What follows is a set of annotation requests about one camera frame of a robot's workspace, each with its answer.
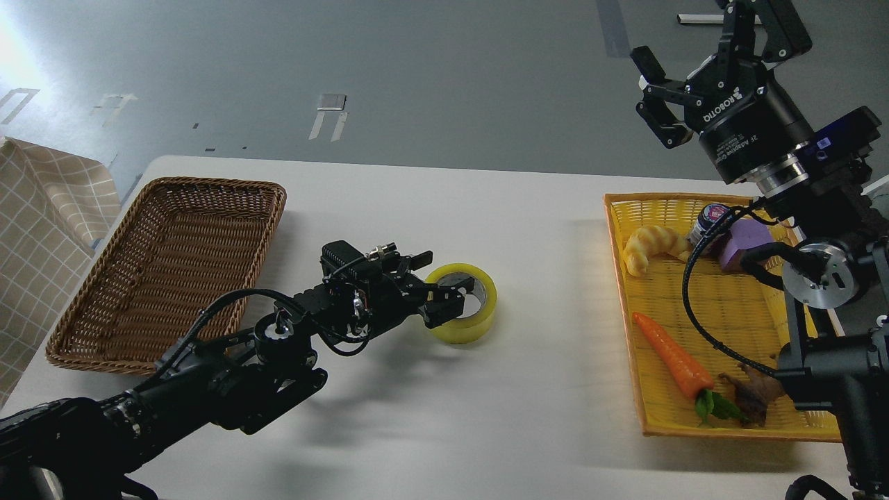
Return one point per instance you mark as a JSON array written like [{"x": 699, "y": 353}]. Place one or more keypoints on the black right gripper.
[{"x": 744, "y": 125}]

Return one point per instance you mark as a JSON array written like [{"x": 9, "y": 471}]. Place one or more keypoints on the orange toy carrot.
[{"x": 691, "y": 378}]

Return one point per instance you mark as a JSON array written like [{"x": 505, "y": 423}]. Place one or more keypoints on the brown wicker basket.
[{"x": 182, "y": 243}]

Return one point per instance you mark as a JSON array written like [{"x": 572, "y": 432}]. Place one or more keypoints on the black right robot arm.
[{"x": 841, "y": 259}]

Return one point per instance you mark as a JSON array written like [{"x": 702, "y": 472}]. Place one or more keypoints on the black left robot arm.
[{"x": 246, "y": 361}]

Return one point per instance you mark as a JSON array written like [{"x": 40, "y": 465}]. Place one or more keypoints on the brown toy animal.
[{"x": 755, "y": 394}]

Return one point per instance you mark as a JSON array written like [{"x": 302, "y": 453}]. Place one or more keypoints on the yellow tape roll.
[{"x": 468, "y": 328}]

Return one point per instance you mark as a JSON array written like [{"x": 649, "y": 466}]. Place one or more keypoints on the small dark jar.
[{"x": 705, "y": 221}]

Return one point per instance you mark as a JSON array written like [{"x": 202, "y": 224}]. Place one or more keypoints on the white stand base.
[{"x": 689, "y": 19}]

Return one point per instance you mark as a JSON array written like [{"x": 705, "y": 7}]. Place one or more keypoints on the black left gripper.
[{"x": 394, "y": 293}]

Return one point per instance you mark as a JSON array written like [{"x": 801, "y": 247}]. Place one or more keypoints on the white caster leg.
[{"x": 877, "y": 188}]

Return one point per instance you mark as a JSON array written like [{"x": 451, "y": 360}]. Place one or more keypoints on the yellow plastic basket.
[{"x": 734, "y": 308}]

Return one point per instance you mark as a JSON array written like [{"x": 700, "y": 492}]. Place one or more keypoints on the toy croissant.
[{"x": 649, "y": 241}]

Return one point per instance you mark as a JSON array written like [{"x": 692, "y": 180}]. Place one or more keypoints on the purple block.
[{"x": 743, "y": 235}]

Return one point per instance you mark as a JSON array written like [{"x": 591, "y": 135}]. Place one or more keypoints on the beige checkered cloth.
[{"x": 55, "y": 206}]

